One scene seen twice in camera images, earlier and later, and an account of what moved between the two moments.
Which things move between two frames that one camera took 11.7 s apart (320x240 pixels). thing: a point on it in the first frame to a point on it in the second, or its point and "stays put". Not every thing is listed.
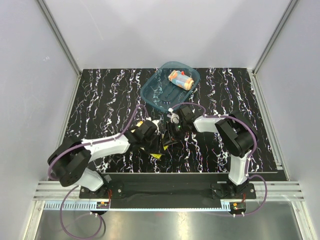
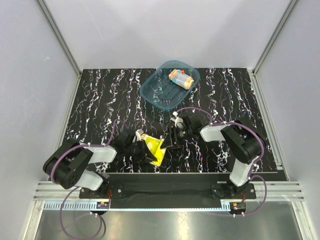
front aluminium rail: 278,190 stays put
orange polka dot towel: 180,79 stays put
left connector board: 102,205 stays put
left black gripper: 156,148 to 144,156
